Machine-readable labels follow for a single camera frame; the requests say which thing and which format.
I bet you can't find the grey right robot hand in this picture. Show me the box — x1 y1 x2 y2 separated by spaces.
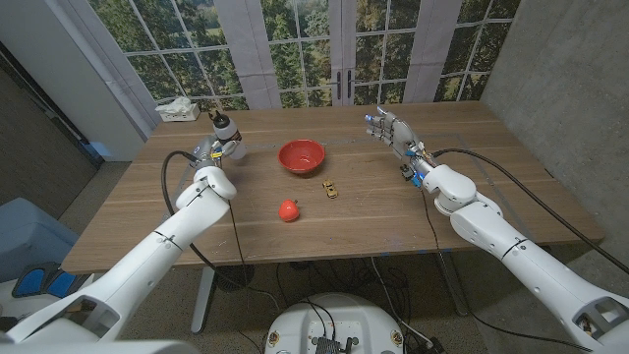
364 105 434 174

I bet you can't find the clear oil cruet black cap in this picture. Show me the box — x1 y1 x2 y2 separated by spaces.
208 109 249 161

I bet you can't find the red bowl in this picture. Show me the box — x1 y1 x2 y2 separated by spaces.
277 139 326 175

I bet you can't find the red apple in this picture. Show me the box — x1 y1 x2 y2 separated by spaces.
277 198 301 223

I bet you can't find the printed window backdrop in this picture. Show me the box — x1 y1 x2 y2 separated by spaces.
87 0 522 112

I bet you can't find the grey table leg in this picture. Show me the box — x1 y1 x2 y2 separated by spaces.
436 253 471 317

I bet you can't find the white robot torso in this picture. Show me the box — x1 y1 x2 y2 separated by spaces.
264 292 406 354

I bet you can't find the round black floor fan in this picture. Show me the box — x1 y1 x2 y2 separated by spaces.
215 264 256 293

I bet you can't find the white tissue box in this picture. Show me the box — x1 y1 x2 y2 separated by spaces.
154 95 201 123

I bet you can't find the white table leg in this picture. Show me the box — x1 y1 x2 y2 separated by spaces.
190 265 217 334

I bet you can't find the grey-blue upholstered chair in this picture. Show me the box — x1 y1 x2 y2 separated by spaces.
0 197 80 284

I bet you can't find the black and blue foot pedal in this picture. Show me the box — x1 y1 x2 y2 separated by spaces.
11 262 92 300

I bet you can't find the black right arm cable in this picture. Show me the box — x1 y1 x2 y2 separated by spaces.
430 147 629 275

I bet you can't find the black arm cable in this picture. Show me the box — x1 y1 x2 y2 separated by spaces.
160 149 281 311
430 147 629 275

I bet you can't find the black floor cable tangle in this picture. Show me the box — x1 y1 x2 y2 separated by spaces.
274 256 412 316

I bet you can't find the white floor cable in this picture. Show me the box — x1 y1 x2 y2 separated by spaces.
370 257 436 348

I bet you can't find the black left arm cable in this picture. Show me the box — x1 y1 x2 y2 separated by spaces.
160 149 281 311

